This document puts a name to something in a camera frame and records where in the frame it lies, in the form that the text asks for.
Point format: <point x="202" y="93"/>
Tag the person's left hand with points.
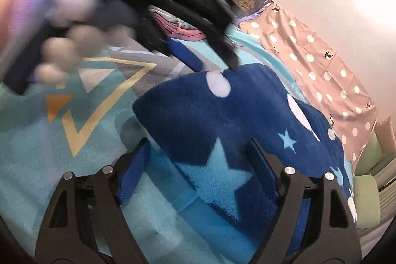
<point x="63" y="55"/>

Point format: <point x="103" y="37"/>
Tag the pink polka dot sheet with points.
<point x="309" y="72"/>

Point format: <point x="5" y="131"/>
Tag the pile of folded clothes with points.
<point x="182" y="29"/>

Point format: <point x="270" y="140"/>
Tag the tan pillow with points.
<point x="386" y="131"/>

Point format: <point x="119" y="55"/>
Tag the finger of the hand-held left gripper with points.
<point x="184" y="55"/>
<point x="227" y="50"/>

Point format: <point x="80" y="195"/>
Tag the blue fleece star-print garment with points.
<point x="235" y="128"/>

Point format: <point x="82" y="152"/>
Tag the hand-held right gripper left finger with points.
<point x="134" y="171"/>

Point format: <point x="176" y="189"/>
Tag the light blue patterned mat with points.
<point x="31" y="158"/>

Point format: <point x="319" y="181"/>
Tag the round green cushion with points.
<point x="369" y="152"/>

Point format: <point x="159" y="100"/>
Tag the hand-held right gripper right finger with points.
<point x="263" y="165"/>

